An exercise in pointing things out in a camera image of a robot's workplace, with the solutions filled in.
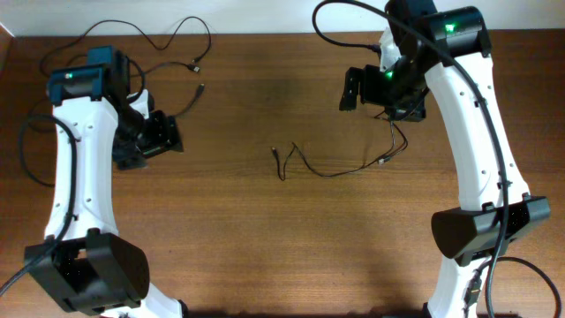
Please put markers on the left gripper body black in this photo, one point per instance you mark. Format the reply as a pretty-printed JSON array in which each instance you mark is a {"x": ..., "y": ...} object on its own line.
[{"x": 156, "y": 136}]

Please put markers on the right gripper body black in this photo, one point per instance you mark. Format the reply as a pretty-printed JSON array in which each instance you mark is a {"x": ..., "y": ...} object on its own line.
[{"x": 395, "y": 90}]

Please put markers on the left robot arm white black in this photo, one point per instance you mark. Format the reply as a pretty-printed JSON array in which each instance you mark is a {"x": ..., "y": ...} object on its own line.
[{"x": 101, "y": 125}]

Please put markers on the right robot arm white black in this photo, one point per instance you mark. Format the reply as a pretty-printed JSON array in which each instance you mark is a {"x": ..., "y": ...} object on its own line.
[{"x": 447, "y": 54}]

